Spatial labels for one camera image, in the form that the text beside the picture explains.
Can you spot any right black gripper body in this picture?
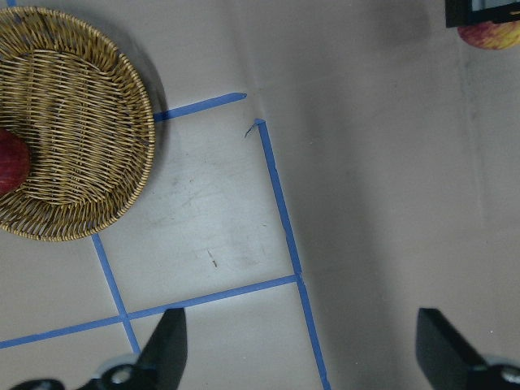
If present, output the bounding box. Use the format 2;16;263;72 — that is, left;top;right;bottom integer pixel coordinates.
444;0;519;28

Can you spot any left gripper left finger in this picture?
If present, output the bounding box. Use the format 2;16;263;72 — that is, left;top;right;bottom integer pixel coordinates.
7;307;189;390

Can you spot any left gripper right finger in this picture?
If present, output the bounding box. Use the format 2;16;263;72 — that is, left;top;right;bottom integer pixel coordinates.
415;308;519;390

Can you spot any red yellow striped apple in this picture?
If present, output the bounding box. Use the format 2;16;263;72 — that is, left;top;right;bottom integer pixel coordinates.
457;21;519;50

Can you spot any dark red basket apple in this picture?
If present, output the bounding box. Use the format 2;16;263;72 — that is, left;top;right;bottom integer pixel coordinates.
1;128;31;195

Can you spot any woven wicker basket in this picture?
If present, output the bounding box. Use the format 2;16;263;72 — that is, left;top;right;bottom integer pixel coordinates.
1;6;155;241

